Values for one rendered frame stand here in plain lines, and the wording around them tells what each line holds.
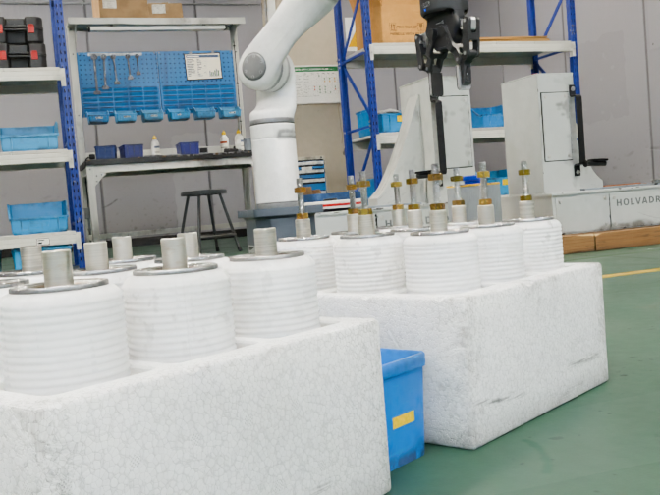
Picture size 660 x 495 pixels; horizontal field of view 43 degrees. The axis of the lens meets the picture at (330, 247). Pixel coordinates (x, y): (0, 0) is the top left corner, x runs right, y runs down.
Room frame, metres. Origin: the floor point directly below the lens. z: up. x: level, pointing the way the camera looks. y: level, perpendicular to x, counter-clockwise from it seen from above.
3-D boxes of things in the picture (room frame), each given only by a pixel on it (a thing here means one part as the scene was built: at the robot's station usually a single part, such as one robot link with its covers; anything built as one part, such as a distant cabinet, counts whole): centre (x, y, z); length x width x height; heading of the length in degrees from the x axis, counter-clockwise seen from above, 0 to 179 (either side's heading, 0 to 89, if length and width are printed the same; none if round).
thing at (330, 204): (3.60, -0.02, 0.29); 0.30 x 0.30 x 0.06
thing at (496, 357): (1.24, -0.13, 0.09); 0.39 x 0.39 x 0.18; 49
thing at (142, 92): (6.80, 1.20, 0.94); 1.40 x 0.70 x 1.88; 110
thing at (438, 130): (3.69, -0.20, 0.45); 0.82 x 0.57 x 0.74; 110
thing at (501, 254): (1.16, -0.22, 0.16); 0.10 x 0.10 x 0.18
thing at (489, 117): (6.90, -1.36, 0.90); 0.50 x 0.38 x 0.21; 18
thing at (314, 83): (7.69, 0.02, 1.38); 0.49 x 0.02 x 0.35; 110
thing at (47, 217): (5.71, 1.95, 0.36); 0.50 x 0.38 x 0.21; 20
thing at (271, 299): (0.84, 0.06, 0.16); 0.10 x 0.10 x 0.18
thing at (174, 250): (0.75, 0.14, 0.26); 0.02 x 0.02 x 0.03
